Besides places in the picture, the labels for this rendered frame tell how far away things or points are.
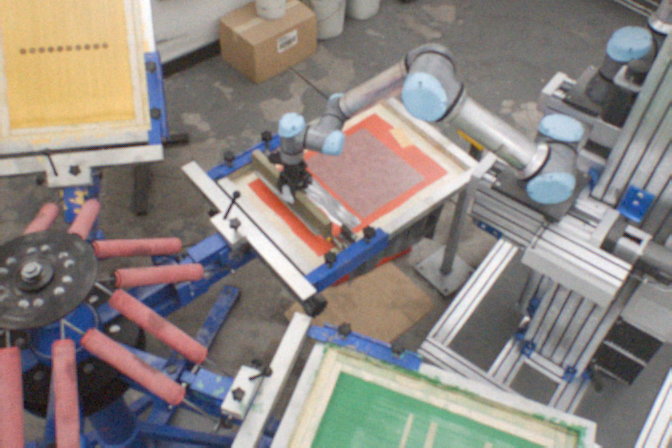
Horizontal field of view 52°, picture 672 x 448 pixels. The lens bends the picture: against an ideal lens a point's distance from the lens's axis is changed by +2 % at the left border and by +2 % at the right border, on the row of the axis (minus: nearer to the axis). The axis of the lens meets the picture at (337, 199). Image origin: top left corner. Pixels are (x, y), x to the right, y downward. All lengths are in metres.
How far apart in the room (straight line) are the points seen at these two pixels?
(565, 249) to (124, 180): 2.50
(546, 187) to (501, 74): 2.72
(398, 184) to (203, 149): 1.74
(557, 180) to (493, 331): 1.30
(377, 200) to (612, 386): 1.27
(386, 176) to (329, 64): 2.09
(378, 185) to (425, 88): 0.79
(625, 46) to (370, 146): 0.92
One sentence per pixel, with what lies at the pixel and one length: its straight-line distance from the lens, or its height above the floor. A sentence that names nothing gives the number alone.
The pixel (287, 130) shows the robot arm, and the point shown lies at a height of 1.40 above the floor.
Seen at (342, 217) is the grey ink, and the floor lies 0.96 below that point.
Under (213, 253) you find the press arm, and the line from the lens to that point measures 2.17.
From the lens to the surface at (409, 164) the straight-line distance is 2.52.
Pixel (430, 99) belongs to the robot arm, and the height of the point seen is 1.65.
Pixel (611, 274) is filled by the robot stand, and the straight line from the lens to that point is 2.10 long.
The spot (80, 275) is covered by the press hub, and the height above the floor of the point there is 1.31.
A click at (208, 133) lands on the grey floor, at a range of 4.04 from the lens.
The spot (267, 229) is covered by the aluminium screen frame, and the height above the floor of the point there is 0.99.
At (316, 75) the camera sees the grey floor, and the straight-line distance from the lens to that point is 4.39.
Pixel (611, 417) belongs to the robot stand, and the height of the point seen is 0.21.
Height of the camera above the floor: 2.77
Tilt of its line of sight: 49 degrees down
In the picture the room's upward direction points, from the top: 2 degrees clockwise
